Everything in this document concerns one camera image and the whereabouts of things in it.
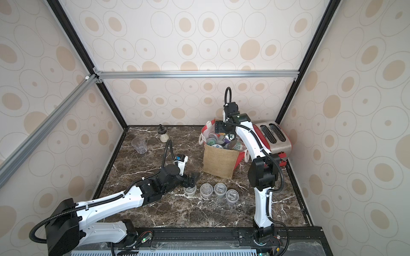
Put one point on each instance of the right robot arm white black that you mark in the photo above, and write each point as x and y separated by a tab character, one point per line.
265	174

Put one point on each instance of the horizontal aluminium rail back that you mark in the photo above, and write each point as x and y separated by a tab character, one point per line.
226	74

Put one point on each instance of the red burlap canvas bag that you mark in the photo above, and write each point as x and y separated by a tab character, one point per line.
219	162

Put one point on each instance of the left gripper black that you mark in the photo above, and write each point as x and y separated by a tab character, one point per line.
188	182

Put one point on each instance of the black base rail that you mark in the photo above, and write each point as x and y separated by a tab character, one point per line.
293	241

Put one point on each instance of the red silver toaster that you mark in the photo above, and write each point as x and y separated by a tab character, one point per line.
274	138

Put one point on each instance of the clear plastic cup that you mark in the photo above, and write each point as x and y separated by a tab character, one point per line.
140	145

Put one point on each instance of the glass sugar jar black lid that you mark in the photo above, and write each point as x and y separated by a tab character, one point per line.
162	131

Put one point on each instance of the seed jar green label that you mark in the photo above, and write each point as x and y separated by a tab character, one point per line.
212	140

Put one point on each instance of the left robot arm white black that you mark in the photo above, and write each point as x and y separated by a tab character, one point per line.
75	224

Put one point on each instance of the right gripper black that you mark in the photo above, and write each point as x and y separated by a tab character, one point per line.
219	127

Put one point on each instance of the seed jar orange label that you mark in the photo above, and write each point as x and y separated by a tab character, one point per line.
190	191

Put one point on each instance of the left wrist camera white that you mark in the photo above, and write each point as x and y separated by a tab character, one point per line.
181	161

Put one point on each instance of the seed jar sunflower label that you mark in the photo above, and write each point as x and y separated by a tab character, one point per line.
237	145

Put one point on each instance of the aluminium rail left wall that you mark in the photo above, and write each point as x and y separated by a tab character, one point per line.
20	155

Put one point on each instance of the seed jar red label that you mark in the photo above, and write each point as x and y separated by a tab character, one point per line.
220	190

